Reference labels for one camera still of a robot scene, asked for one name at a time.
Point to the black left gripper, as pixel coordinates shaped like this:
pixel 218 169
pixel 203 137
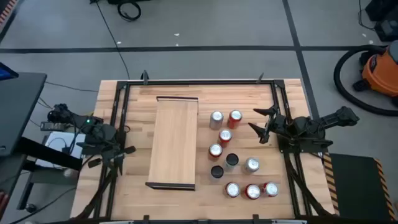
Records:
pixel 110 151

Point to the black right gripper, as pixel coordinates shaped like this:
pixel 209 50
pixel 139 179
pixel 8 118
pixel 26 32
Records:
pixel 280 123

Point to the red soda can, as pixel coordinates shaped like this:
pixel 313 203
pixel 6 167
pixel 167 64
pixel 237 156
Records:
pixel 225 135
pixel 215 150
pixel 270 188
pixel 232 189
pixel 252 191
pixel 235 115

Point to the silver soda can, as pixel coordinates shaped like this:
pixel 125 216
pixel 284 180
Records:
pixel 252 164
pixel 216 116

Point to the tall Celsius can black lid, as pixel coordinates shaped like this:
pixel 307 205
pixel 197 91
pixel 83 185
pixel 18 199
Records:
pixel 231 159
pixel 217 171

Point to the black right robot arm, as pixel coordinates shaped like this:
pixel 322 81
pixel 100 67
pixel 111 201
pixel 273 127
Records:
pixel 339 116

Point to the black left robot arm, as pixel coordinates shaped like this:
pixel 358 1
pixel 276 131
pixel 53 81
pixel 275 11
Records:
pixel 99 132

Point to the white box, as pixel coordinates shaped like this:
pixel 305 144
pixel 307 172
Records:
pixel 56 138

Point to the orange shop vacuum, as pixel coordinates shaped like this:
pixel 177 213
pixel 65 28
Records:
pixel 382 71
pixel 337 74

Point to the black desk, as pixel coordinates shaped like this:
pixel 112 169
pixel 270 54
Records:
pixel 18 109

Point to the black mat hazard stripes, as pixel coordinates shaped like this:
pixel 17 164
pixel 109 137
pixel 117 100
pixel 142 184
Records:
pixel 354 186

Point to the computer screen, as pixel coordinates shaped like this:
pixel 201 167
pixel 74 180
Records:
pixel 6 73

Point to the black equipment case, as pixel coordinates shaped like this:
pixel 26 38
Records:
pixel 388 28

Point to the black metal table frame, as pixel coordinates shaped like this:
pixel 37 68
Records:
pixel 202 82

